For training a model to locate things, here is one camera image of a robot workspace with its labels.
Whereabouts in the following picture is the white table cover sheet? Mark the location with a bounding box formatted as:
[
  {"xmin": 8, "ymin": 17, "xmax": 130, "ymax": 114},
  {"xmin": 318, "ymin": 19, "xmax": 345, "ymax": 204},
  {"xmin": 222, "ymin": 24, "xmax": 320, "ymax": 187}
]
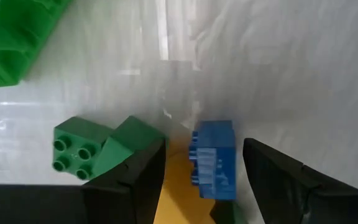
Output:
[{"xmin": 0, "ymin": 0, "xmax": 358, "ymax": 224}]

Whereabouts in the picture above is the small green building block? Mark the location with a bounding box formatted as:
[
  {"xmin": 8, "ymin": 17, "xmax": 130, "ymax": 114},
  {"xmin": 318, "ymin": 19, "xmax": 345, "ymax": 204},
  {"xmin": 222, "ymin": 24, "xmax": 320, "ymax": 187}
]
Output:
[
  {"xmin": 91, "ymin": 115, "xmax": 170, "ymax": 180},
  {"xmin": 52, "ymin": 116, "xmax": 117, "ymax": 181},
  {"xmin": 209, "ymin": 200, "xmax": 245, "ymax": 224}
]

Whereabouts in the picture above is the large yellow building block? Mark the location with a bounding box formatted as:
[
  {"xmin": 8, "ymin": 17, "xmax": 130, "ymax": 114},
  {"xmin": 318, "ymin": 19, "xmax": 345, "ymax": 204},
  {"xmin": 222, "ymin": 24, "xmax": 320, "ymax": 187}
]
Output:
[{"xmin": 152, "ymin": 136, "xmax": 217, "ymax": 224}]

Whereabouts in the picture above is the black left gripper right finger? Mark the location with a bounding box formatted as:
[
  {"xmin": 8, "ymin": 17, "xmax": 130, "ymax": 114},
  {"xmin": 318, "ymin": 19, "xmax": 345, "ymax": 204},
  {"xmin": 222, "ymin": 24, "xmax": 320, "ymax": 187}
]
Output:
[{"xmin": 242, "ymin": 138, "xmax": 358, "ymax": 224}]

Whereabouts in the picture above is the long green building block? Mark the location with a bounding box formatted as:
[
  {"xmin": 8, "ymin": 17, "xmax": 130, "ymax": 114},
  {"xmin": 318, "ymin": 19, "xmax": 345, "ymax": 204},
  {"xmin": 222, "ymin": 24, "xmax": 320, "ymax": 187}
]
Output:
[{"xmin": 0, "ymin": 0, "xmax": 73, "ymax": 90}]

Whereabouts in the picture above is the small blue building block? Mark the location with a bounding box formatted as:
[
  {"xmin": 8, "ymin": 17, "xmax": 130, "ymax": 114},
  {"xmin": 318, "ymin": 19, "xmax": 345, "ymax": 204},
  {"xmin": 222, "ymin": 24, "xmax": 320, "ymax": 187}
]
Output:
[{"xmin": 188, "ymin": 120, "xmax": 237, "ymax": 200}]

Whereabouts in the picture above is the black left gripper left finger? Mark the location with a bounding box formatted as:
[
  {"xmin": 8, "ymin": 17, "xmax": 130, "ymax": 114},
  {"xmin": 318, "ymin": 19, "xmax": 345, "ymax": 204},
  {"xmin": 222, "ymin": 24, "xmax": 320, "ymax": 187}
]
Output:
[{"xmin": 81, "ymin": 136, "xmax": 167, "ymax": 224}]

